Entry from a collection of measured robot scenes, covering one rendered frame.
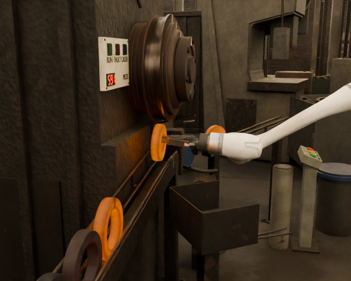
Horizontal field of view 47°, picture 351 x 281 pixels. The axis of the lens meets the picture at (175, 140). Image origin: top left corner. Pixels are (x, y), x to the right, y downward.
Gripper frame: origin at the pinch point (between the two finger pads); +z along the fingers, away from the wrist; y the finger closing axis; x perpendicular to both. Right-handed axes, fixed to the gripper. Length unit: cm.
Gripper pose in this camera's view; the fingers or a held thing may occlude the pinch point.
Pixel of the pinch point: (159, 138)
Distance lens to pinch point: 165.6
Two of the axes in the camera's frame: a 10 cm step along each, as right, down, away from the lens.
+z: -9.8, -0.9, 1.8
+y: 2.0, -2.1, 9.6
